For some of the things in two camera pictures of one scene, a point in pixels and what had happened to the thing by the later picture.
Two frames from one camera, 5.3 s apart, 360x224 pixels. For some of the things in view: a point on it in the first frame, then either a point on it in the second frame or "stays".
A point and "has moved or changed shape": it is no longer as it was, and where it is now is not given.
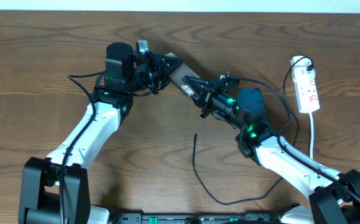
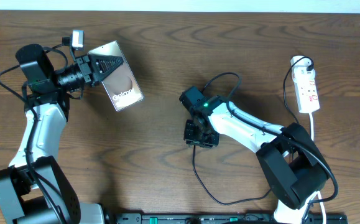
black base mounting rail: (137, 218) stays
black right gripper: (205, 94) -> (189, 140)
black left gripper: (162, 70) -> (91, 75)
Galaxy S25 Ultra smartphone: (181, 71) has moved or changed shape
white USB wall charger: (301, 66) stays
